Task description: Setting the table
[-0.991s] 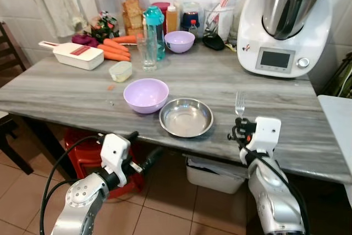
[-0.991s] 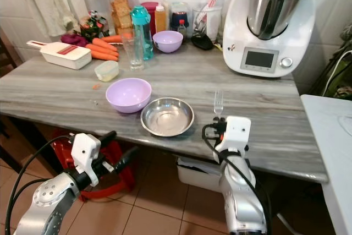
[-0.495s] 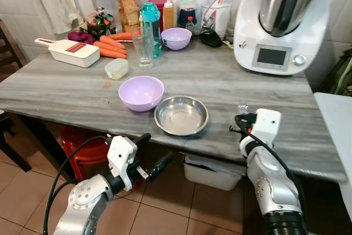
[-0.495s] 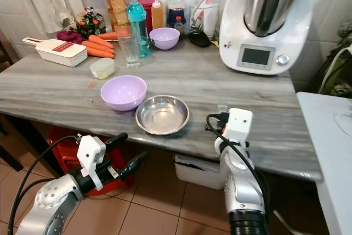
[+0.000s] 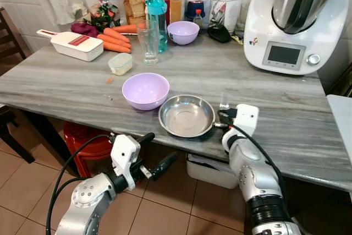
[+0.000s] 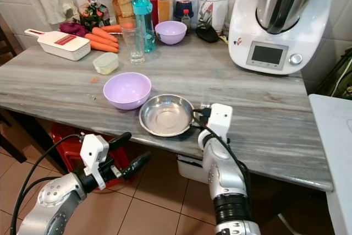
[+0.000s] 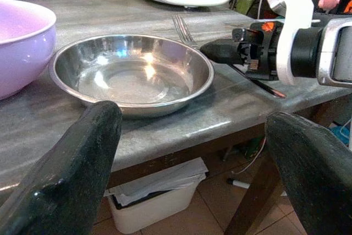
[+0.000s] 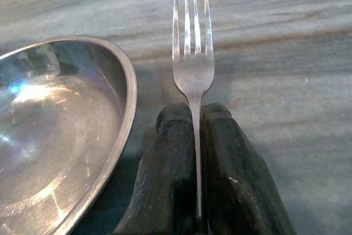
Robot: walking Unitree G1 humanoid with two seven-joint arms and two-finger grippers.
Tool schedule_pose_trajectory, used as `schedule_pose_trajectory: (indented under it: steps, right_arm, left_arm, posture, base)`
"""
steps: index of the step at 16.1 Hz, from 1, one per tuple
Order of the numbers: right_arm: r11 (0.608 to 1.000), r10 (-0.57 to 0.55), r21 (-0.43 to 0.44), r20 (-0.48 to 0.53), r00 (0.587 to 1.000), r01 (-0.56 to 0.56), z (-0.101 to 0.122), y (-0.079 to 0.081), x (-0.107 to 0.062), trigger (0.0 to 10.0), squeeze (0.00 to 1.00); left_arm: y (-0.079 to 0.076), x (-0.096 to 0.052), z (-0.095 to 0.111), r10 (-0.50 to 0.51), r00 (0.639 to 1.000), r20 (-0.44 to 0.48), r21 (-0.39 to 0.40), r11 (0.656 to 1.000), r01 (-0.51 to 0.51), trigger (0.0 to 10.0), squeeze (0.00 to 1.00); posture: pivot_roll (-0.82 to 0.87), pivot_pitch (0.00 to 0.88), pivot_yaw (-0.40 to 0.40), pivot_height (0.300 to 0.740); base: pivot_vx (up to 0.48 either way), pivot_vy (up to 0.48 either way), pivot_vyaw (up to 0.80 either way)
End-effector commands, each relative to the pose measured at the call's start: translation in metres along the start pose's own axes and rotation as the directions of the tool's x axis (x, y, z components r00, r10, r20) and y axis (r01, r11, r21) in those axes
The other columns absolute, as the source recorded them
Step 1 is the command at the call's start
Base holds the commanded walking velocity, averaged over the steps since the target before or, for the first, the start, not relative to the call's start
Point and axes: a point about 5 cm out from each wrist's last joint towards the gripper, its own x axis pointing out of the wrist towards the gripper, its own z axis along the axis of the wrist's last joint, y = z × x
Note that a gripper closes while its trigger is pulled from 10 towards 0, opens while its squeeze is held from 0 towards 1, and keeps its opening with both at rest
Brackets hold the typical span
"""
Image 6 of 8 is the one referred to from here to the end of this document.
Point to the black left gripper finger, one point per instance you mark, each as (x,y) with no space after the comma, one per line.
(120,139)
(137,163)

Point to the stainless steel bowl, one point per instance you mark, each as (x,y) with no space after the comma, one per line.
(166,116)

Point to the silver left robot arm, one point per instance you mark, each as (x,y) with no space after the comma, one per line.
(55,197)

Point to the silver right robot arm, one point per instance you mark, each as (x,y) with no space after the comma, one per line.
(225,174)

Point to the white storage box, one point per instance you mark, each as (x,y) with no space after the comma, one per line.
(190,169)

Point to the large purple plastic bowl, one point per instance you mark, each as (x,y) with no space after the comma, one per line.
(127,89)

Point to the red plastic stool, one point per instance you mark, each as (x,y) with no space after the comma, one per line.
(66,141)

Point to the small lidded plastic container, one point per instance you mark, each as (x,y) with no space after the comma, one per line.
(105,63)

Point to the black pouch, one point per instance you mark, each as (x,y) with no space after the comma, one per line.
(208,32)

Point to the small purple plastic bowl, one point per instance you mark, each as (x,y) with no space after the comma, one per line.
(170,31)

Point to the clear drinking glass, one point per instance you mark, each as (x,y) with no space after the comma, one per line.
(134,48)

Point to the small red capped bottle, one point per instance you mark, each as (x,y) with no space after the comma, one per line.
(186,19)

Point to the white kitchen cooking machine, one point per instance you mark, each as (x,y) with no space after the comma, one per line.
(247,31)

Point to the orange carrot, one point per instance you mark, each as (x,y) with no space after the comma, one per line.
(105,35)
(113,28)
(102,44)

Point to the orange sauce bottle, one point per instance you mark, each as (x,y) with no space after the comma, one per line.
(163,8)

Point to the white red food packet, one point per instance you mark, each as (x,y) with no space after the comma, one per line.
(215,4)

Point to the white grater box red label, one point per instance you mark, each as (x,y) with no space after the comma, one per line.
(61,45)

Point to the glass jar blue contents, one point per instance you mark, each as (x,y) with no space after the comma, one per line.
(184,1)

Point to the teal water bottle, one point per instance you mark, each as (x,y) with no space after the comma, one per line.
(142,6)

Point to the dark purple vegetable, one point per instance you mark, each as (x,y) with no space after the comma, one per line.
(71,28)

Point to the white side table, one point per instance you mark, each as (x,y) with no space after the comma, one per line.
(335,152)

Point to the dark wooden chair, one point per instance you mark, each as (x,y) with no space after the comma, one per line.
(6,39)

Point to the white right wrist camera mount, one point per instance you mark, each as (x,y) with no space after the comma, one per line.
(220,118)

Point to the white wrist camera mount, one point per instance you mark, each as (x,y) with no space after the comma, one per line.
(93,151)
(220,118)

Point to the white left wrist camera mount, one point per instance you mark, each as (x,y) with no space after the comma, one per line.
(93,151)

